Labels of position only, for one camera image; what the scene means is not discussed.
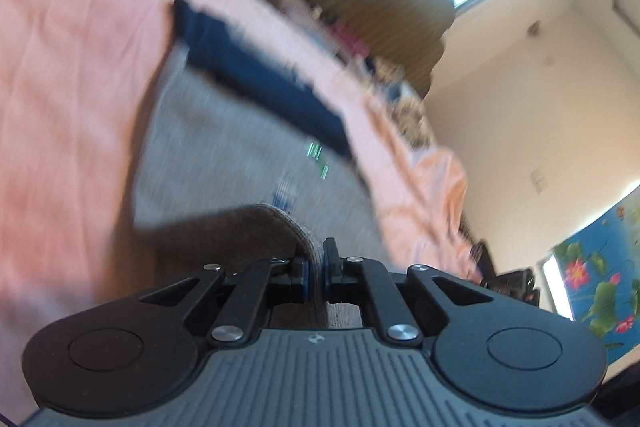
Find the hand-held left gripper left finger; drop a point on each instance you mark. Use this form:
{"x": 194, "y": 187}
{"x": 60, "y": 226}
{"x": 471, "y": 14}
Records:
{"x": 300, "y": 281}

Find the grey sweater with navy sleeves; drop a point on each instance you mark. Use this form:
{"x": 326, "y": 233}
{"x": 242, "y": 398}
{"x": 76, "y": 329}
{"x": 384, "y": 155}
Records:
{"x": 225, "y": 147}

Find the patterned pillows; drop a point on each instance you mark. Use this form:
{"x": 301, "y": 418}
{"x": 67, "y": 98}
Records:
{"x": 400, "y": 107}

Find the blue floral curtain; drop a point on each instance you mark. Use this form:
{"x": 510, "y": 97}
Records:
{"x": 600, "y": 267}

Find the magenta cloth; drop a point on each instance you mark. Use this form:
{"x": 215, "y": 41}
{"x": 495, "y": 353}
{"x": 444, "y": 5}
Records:
{"x": 350, "y": 41}

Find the olive padded headboard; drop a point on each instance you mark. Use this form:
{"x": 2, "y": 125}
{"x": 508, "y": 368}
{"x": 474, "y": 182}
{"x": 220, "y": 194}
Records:
{"x": 380, "y": 7}

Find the pink bed sheet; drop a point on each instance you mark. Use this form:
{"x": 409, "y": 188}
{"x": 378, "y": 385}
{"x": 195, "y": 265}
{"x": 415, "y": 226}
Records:
{"x": 75, "y": 82}

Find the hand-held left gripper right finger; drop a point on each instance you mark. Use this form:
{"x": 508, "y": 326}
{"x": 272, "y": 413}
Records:
{"x": 328, "y": 268}

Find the dark furniture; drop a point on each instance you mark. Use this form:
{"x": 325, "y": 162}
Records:
{"x": 510, "y": 284}

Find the white wall socket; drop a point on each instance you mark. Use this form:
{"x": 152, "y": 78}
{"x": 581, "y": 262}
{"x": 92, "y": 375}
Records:
{"x": 538, "y": 181}

